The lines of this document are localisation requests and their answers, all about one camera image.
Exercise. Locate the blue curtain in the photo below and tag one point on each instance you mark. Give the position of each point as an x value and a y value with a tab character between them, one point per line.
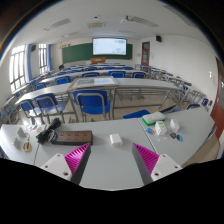
29	61
49	57

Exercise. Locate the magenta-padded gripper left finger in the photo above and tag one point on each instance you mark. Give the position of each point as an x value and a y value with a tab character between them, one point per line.
58	164

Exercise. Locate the orange wooden lectern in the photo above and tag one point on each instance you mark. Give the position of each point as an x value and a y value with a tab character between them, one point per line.
98	60

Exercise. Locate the projection screen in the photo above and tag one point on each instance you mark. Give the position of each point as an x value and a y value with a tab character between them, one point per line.
109	46

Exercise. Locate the large window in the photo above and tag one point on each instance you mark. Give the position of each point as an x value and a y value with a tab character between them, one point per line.
17	66

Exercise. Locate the grey framed desk panel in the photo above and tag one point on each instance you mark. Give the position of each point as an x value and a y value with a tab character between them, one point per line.
93	82

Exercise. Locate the yellow tape roll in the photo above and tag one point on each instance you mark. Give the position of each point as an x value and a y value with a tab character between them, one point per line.
24	147

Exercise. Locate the ceiling air vent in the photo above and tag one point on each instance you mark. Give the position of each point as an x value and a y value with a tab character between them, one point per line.
97	25

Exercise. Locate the white charger block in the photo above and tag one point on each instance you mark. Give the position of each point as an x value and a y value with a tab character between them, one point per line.
116	140

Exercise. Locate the green and white pack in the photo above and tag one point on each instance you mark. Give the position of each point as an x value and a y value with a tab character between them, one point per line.
153	118

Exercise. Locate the group of blue chairs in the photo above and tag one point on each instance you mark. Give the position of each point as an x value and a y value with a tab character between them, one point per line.
93	101

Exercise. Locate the group of ceiling lights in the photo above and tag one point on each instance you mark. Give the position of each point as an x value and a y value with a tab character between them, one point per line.
58	24

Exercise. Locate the group of grey classroom desks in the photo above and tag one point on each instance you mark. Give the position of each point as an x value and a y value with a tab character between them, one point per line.
50	90

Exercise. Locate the brown door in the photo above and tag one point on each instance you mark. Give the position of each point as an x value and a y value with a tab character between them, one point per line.
218	113
145	53

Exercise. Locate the narrow window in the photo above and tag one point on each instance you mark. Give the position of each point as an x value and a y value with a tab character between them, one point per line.
42	58

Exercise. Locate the black wall speaker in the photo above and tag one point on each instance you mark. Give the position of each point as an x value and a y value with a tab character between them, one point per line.
33	48
158	38

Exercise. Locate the dark brown power strip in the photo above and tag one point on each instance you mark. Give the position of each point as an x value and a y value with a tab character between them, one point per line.
73	137

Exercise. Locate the white ceiling projector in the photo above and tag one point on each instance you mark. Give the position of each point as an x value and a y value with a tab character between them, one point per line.
126	19

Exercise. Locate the green chalkboard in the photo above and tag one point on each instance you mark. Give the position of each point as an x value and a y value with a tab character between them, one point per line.
76	52

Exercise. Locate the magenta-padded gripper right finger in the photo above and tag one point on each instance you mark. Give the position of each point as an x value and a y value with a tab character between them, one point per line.
163	165

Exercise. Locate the small white box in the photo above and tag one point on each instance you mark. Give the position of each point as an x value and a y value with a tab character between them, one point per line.
18	143
174	125
22	132

